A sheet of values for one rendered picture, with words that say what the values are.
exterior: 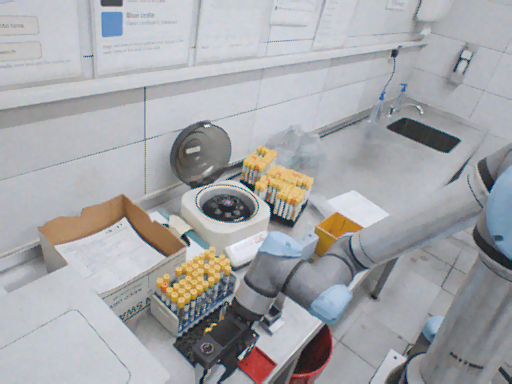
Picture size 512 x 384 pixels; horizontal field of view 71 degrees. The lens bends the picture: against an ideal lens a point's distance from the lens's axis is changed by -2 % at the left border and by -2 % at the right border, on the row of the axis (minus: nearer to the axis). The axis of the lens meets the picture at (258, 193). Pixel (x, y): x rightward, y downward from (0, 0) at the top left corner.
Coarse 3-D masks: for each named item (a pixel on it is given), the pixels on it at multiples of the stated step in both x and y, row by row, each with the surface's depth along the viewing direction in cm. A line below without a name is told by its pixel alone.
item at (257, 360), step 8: (256, 352) 86; (240, 360) 83; (248, 360) 84; (256, 360) 84; (264, 360) 85; (272, 360) 84; (240, 368) 82; (248, 368) 82; (256, 368) 83; (264, 368) 83; (272, 368) 83; (248, 376) 81; (256, 376) 81; (264, 376) 81
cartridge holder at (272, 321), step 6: (276, 306) 94; (270, 312) 95; (276, 312) 94; (264, 318) 91; (270, 318) 93; (276, 318) 92; (282, 318) 94; (264, 324) 92; (270, 324) 91; (276, 324) 92; (282, 324) 92; (270, 330) 90; (276, 330) 91
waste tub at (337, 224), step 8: (328, 216) 120; (336, 216) 124; (344, 216) 122; (320, 224) 117; (328, 224) 124; (336, 224) 125; (344, 224) 123; (352, 224) 121; (320, 232) 115; (328, 232) 128; (336, 232) 127; (344, 232) 124; (352, 232) 122; (320, 240) 116; (328, 240) 114; (320, 248) 117; (328, 248) 115; (320, 256) 118
